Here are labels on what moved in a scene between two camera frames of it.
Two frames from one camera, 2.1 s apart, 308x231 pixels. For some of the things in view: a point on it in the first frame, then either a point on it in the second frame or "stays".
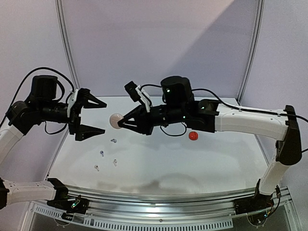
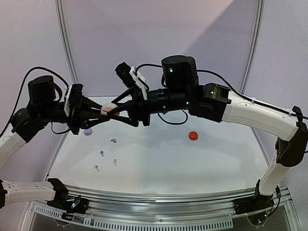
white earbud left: (96, 166) stays
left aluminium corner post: (67, 44) stays
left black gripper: (75, 126) to (79, 114)
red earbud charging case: (193, 135) stays
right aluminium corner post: (256, 52) stays
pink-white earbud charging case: (114, 119) to (108, 107)
